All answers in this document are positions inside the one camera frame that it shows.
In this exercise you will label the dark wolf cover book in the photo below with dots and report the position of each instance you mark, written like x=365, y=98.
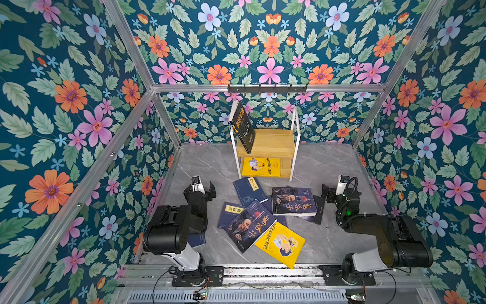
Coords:
x=317, y=219

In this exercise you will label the navy book lower left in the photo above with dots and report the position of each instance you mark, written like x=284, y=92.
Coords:
x=228, y=213

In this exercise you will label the navy book far left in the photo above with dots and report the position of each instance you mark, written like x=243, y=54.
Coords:
x=196, y=240

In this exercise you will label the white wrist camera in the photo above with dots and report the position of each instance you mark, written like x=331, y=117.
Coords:
x=196, y=185
x=342, y=184

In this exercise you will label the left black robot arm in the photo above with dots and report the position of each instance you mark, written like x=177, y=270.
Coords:
x=168, y=232

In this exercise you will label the black wall hook rail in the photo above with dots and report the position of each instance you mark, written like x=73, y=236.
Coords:
x=267, y=88

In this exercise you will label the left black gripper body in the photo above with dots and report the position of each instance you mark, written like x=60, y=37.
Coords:
x=205, y=197

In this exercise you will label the yellow book on shelf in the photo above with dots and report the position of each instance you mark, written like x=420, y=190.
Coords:
x=261, y=167

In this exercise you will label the purple old man book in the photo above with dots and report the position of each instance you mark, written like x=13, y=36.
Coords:
x=293, y=201
x=250, y=225

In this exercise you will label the aluminium front rail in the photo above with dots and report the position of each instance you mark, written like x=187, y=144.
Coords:
x=272, y=283

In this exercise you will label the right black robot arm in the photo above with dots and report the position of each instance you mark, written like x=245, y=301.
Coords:
x=399, y=243

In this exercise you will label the navy book middle right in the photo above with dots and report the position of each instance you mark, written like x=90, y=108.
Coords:
x=268, y=205

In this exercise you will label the black book gold title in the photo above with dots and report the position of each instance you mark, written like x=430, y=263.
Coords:
x=242, y=126

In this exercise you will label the white wooden book shelf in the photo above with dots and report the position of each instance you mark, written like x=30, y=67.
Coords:
x=271, y=143

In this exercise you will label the navy book upper centre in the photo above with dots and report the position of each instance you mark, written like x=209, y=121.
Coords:
x=248, y=190

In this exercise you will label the navy book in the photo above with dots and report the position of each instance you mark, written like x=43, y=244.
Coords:
x=248, y=190
x=196, y=240
x=228, y=213
x=268, y=205

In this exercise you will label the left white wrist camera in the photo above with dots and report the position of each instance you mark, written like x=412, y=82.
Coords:
x=196, y=185

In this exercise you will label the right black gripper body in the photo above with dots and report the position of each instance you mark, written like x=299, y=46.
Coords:
x=330, y=194

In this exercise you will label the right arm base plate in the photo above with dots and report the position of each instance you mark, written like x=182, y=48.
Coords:
x=334, y=275

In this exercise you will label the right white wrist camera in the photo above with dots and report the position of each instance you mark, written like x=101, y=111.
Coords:
x=342, y=184

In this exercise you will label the yellow book on floor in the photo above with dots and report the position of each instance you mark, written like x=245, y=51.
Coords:
x=282, y=244

